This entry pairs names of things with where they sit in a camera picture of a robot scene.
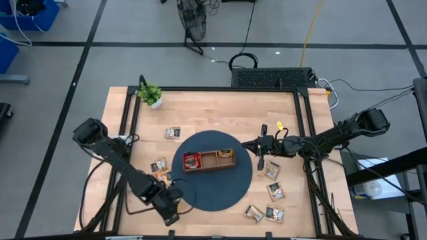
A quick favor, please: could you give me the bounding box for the black coiled cable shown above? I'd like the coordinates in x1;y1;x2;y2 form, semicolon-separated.
228;0;260;72

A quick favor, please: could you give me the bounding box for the red strawberry tea packet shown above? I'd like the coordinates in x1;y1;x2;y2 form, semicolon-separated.
183;152;202;171

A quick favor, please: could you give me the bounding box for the white cable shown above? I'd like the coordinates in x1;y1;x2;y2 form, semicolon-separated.
317;78;340;110

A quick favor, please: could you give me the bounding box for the black floor fan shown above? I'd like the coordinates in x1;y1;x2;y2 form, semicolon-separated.
175;0;207;56

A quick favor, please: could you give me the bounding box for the grey metal base bar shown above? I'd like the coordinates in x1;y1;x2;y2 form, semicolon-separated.
0;73;30;85

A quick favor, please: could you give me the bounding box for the round dark blue placemat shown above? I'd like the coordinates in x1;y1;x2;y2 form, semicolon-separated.
171;129;254;213

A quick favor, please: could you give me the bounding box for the wooden three-compartment tray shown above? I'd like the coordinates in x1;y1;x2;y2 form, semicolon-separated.
181;148;237;174

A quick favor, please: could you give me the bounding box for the black metal rack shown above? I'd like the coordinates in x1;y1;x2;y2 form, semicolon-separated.
346;77;427;240

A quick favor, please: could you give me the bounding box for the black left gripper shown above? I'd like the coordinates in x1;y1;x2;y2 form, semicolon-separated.
146;183;183;228

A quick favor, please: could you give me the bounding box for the yellow hanging cable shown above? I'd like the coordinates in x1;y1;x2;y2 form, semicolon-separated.
299;0;324;67

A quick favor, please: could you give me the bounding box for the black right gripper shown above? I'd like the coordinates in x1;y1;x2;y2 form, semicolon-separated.
242;125;296;171

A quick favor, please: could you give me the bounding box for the white box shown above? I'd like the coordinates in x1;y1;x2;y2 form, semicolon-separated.
350;157;405;201

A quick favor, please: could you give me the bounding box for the black mesh computer case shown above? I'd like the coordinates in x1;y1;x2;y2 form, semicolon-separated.
231;67;316;89

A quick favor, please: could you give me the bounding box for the blue plastic bin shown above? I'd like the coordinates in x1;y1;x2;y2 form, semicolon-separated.
0;0;60;31
0;33;20;75

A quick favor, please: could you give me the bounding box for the black device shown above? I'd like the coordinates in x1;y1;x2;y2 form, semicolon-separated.
15;0;46;17

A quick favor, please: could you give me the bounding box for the green plant in white pot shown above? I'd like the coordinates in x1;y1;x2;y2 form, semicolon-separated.
137;82;163;110

